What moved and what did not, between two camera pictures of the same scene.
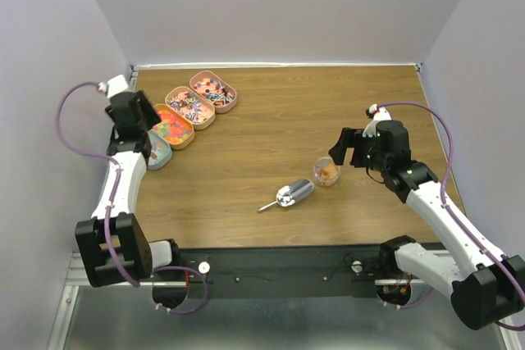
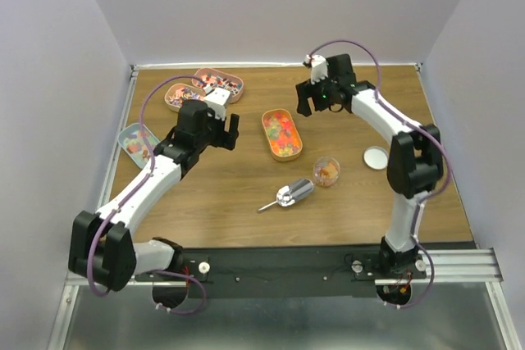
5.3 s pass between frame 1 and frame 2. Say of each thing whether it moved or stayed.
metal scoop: stayed
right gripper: moved
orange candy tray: moved
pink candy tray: moved
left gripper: moved
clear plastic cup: stayed
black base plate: stayed
